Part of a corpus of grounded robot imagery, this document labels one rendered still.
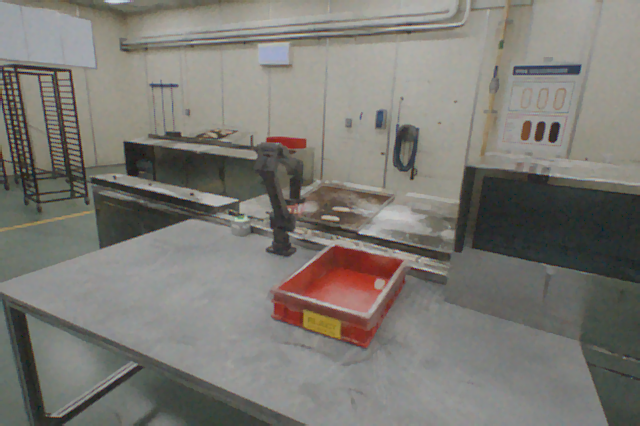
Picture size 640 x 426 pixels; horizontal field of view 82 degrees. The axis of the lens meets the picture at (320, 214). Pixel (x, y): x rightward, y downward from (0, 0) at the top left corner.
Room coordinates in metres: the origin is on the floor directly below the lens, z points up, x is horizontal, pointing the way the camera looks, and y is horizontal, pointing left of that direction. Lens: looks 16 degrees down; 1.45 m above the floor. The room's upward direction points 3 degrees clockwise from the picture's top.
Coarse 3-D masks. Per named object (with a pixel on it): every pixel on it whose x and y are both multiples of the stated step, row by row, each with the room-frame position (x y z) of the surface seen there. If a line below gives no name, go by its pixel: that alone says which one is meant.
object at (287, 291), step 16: (320, 256) 1.29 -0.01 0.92; (336, 256) 1.40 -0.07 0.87; (352, 256) 1.37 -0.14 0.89; (368, 256) 1.34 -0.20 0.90; (384, 256) 1.32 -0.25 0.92; (400, 256) 1.30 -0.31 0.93; (304, 272) 1.17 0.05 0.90; (320, 272) 1.29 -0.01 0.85; (368, 272) 1.34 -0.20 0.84; (384, 272) 1.31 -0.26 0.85; (400, 272) 1.16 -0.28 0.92; (272, 288) 1.00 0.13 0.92; (288, 288) 1.07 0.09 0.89; (304, 288) 1.18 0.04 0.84; (384, 288) 1.04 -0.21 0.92; (288, 304) 0.97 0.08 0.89; (304, 304) 0.95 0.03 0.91; (320, 304) 0.93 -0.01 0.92; (384, 304) 0.98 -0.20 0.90; (336, 320) 0.90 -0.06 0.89; (352, 320) 0.88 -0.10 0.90; (368, 320) 0.86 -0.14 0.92
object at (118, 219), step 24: (96, 192) 2.50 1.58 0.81; (96, 216) 2.54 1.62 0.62; (120, 216) 2.38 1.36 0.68; (144, 216) 2.25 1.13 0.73; (168, 216) 2.12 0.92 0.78; (120, 240) 2.40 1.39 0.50; (600, 360) 0.93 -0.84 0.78; (624, 360) 0.91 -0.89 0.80; (600, 384) 0.92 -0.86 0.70; (624, 384) 0.90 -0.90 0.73; (624, 408) 0.89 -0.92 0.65
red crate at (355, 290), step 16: (336, 272) 1.35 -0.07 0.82; (352, 272) 1.36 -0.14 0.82; (320, 288) 1.21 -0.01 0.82; (336, 288) 1.21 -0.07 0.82; (352, 288) 1.22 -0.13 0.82; (368, 288) 1.23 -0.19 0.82; (400, 288) 1.21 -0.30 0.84; (336, 304) 1.10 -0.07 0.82; (352, 304) 1.11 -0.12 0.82; (368, 304) 1.11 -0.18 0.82; (288, 320) 0.98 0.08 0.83; (352, 336) 0.89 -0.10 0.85; (368, 336) 0.90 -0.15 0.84
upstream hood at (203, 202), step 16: (96, 176) 2.54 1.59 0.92; (112, 176) 2.56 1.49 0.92; (128, 176) 2.59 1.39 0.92; (128, 192) 2.33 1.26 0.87; (144, 192) 2.24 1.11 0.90; (160, 192) 2.16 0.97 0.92; (176, 192) 2.18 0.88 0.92; (192, 192) 2.20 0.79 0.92; (192, 208) 2.01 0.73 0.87; (208, 208) 1.95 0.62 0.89; (224, 208) 1.96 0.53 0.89
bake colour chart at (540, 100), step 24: (528, 72) 2.04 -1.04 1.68; (552, 72) 1.98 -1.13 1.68; (576, 72) 1.92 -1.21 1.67; (528, 96) 2.03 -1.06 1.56; (552, 96) 1.97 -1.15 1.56; (576, 96) 1.91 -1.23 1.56; (504, 120) 2.08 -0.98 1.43; (528, 120) 2.02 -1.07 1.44; (552, 120) 1.96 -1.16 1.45; (504, 144) 2.07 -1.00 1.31; (528, 144) 2.00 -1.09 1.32; (552, 144) 1.94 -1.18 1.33
